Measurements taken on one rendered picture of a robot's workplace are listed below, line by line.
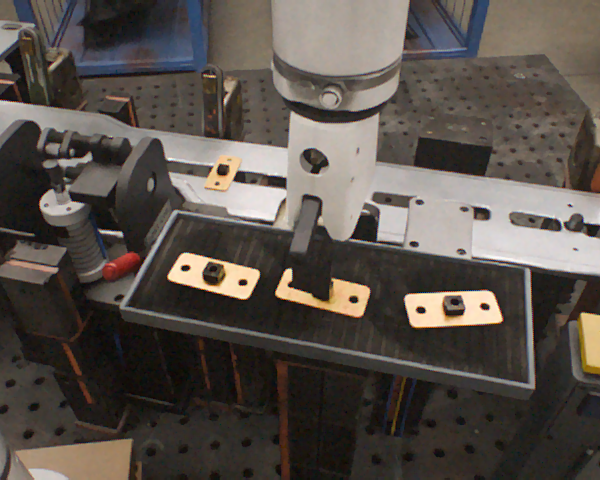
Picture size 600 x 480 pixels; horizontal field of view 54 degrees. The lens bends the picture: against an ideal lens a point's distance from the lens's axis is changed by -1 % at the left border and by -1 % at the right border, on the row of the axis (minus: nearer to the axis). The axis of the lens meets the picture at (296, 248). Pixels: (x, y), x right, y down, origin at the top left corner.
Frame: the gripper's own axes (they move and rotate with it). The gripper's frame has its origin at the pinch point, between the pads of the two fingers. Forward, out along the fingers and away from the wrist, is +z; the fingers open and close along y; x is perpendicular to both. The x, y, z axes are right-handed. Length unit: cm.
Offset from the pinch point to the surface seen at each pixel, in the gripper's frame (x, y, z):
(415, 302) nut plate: -8.4, 1.3, 6.3
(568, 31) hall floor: -58, 329, 123
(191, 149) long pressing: 33, 36, 23
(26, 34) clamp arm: 67, 45, 12
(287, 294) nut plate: 3.2, -1.4, 6.3
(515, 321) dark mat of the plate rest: -17.5, 2.1, 6.6
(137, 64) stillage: 142, 188, 104
